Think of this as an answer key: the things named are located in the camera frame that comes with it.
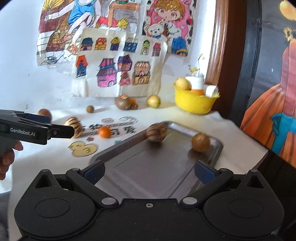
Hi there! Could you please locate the metal tray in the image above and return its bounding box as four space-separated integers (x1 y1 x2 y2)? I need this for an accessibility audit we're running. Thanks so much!
90 121 223 201

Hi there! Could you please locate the yellow lemon in bowl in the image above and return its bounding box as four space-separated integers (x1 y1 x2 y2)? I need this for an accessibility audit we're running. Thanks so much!
175 77 192 90

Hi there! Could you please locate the person's left hand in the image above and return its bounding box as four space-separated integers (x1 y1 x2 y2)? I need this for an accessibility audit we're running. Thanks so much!
0 140 23 180

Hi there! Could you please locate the brown wooden frame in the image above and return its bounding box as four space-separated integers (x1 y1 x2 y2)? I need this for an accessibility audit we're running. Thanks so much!
206 0 247 118

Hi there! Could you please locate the small brown fruit by kiwi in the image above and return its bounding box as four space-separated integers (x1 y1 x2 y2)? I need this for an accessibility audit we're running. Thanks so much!
130 103 138 110

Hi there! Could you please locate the white and orange bottle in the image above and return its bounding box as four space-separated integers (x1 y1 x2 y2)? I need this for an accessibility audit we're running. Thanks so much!
185 74 205 95

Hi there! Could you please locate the rolled white paper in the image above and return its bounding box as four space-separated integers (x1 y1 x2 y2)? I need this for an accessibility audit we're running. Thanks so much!
205 85 219 97

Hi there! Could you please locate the yellow plastic bowl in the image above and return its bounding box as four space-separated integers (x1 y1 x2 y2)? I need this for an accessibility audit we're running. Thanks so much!
173 84 220 115

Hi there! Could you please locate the brown round melon in tray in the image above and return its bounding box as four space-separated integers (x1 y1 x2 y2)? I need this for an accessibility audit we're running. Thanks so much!
191 133 211 152

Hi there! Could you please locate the houses drawing paper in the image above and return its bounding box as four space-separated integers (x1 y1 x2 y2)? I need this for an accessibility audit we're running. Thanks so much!
72 28 168 97

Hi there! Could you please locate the brown kiwi with sticker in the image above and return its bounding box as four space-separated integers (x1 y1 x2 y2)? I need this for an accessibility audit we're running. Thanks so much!
115 95 132 110

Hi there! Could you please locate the small brown longan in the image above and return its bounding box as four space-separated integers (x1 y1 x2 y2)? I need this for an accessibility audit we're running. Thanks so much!
86 105 95 113

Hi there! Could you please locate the white printed cloth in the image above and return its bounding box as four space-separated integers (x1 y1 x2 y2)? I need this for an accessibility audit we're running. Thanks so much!
9 107 267 240

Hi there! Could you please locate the girl and bear drawing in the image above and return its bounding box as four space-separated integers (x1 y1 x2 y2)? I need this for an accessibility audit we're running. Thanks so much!
142 0 197 57

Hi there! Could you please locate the yellow-red mango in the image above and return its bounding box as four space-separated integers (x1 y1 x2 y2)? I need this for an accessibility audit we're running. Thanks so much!
38 108 52 121

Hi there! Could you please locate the large coloured drawing paper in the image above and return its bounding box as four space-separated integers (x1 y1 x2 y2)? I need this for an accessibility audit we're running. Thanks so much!
37 0 141 66

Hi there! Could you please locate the small orange kumquat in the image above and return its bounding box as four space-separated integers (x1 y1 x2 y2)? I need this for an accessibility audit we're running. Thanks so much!
98 126 111 138

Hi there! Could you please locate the yellow-green round fruit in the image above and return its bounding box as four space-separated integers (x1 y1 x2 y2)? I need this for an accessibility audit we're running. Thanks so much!
147 94 161 108

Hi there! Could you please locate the striped melon in tray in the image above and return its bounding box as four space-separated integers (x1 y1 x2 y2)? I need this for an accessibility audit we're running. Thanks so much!
145 123 167 143

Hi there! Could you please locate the striped melon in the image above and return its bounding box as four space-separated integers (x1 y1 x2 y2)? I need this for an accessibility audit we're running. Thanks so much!
145 123 167 143
65 116 83 138

